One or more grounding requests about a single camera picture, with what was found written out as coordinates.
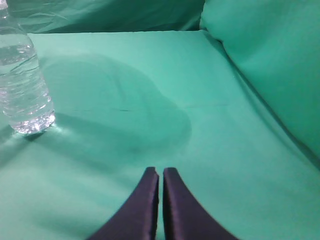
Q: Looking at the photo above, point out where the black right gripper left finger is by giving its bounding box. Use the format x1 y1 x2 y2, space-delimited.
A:
89 167 159 240

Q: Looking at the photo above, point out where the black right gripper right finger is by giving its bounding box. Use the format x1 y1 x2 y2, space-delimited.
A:
162 167 237 240

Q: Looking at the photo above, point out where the clear plastic water bottle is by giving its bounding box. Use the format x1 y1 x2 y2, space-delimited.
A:
0 0 56 135

